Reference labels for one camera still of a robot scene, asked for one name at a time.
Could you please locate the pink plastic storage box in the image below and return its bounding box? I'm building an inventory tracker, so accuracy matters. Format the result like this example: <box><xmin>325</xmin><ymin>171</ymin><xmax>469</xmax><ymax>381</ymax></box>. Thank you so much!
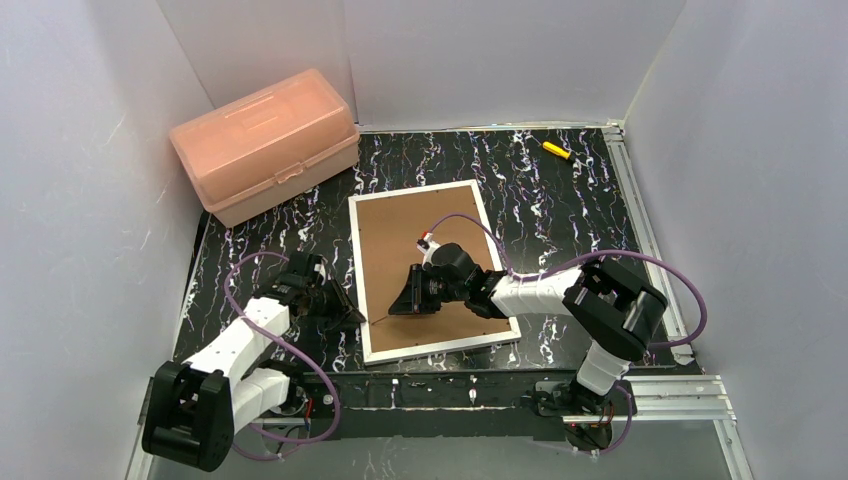
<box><xmin>169</xmin><ymin>69</ymin><xmax>360</xmax><ymax>228</ymax></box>

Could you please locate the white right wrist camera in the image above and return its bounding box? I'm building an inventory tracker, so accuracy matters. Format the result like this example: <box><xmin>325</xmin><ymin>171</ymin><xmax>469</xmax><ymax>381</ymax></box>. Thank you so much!
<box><xmin>416</xmin><ymin>232</ymin><xmax>441</xmax><ymax>265</ymax></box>

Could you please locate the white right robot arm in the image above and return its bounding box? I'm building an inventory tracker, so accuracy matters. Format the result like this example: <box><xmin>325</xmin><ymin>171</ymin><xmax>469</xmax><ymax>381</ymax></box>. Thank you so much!
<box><xmin>388</xmin><ymin>241</ymin><xmax>668</xmax><ymax>402</ymax></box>

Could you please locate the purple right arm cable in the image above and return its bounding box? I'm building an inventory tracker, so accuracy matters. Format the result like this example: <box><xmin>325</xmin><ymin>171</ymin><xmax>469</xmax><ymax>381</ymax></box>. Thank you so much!
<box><xmin>427</xmin><ymin>212</ymin><xmax>709</xmax><ymax>455</ymax></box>

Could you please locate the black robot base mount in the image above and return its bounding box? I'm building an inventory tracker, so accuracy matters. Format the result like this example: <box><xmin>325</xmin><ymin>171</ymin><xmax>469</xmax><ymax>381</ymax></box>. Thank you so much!
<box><xmin>258</xmin><ymin>369</ymin><xmax>637</xmax><ymax>450</ymax></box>

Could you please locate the yellow screwdriver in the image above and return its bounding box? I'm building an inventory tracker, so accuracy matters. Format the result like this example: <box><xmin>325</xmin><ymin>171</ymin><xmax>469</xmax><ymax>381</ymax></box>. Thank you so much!
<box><xmin>542</xmin><ymin>141</ymin><xmax>574</xmax><ymax>161</ymax></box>

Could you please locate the white picture frame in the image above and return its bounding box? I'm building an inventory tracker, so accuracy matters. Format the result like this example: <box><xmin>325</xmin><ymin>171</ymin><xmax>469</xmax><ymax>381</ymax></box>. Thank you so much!
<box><xmin>349</xmin><ymin>180</ymin><xmax>521</xmax><ymax>365</ymax></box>

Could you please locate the aluminium rail frame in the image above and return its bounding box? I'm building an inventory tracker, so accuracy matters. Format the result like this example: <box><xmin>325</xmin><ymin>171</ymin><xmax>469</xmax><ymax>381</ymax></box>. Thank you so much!
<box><xmin>125</xmin><ymin>119</ymin><xmax>757</xmax><ymax>480</ymax></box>

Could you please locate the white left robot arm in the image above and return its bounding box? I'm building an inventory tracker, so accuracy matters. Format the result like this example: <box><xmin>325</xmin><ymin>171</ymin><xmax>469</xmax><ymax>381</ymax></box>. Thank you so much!
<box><xmin>141</xmin><ymin>251</ymin><xmax>365</xmax><ymax>472</ymax></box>

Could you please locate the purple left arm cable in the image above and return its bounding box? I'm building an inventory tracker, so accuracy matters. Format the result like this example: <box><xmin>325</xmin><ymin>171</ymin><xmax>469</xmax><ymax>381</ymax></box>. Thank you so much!
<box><xmin>223</xmin><ymin>251</ymin><xmax>343</xmax><ymax>463</ymax></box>

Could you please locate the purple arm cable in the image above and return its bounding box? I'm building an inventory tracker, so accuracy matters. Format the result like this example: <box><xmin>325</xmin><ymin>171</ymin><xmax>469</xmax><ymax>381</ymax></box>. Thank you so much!
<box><xmin>427</xmin><ymin>212</ymin><xmax>709</xmax><ymax>455</ymax></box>
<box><xmin>223</xmin><ymin>251</ymin><xmax>343</xmax><ymax>463</ymax></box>

